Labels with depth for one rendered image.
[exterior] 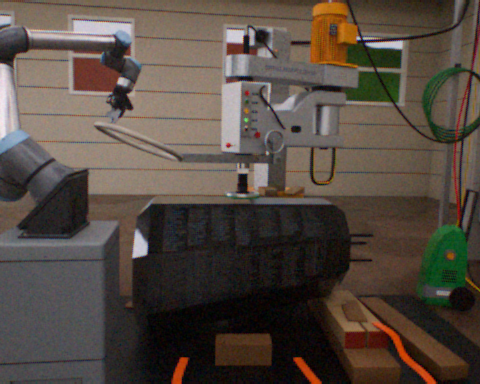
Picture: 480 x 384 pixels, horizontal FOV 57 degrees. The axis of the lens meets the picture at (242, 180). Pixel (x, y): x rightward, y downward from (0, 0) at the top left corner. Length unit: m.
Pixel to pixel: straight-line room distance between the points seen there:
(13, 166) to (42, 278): 0.42
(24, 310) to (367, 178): 8.43
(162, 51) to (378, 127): 4.60
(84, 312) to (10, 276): 0.28
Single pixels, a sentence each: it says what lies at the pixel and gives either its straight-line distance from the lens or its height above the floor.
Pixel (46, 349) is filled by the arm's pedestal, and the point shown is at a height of 0.47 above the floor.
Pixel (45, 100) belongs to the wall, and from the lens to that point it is 9.13.
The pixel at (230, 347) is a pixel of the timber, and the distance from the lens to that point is 2.51.
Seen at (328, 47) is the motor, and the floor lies 1.82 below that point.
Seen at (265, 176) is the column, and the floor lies 0.91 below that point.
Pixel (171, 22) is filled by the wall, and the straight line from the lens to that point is 9.00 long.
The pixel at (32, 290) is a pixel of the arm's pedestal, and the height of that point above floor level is 0.69.
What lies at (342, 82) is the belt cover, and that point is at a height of 1.59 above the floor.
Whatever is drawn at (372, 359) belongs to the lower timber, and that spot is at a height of 0.11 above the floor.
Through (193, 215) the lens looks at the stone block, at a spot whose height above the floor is 0.76.
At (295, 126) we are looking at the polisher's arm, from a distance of 2.82.
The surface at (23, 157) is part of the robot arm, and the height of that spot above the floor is 1.14.
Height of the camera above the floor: 1.24
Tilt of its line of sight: 6 degrees down
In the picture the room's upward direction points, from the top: 1 degrees clockwise
